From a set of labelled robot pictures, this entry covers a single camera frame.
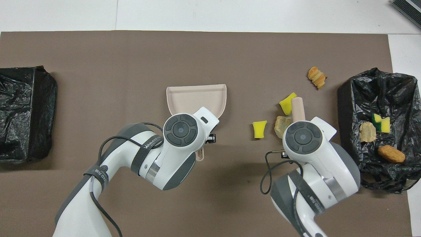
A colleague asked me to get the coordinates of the small yellow sponge piece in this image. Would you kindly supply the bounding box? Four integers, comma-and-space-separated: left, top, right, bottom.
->
252, 120, 268, 139

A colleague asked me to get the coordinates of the yellow sponge with notch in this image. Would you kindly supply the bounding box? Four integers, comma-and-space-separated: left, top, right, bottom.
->
372, 113, 391, 133

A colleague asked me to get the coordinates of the beige plastic dustpan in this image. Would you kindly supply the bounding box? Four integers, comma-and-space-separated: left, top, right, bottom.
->
166, 84, 227, 162

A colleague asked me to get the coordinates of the brown paper table mat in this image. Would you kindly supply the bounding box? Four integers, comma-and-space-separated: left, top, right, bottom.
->
0, 31, 412, 237

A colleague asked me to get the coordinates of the grey ribbed device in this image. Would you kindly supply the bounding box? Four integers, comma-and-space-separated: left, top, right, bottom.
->
391, 0, 421, 30

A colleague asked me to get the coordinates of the beige hand brush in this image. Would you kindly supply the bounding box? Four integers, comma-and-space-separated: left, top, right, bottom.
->
291, 97, 306, 122

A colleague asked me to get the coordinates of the toy croissant pastry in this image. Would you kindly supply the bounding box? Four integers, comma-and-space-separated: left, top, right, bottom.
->
359, 122, 377, 143
274, 116, 292, 139
308, 66, 328, 90

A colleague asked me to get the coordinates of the brown toy bread bun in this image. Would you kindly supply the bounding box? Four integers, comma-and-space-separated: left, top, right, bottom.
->
377, 145, 406, 164

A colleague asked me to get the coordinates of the bin lined with black bag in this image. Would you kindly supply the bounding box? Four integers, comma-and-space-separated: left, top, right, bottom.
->
337, 67, 421, 194
0, 66, 58, 164

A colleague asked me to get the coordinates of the large yellow sponge piece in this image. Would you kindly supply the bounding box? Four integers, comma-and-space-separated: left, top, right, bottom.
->
279, 92, 298, 116

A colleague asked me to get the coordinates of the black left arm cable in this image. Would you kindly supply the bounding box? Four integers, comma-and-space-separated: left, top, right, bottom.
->
89, 122, 164, 237

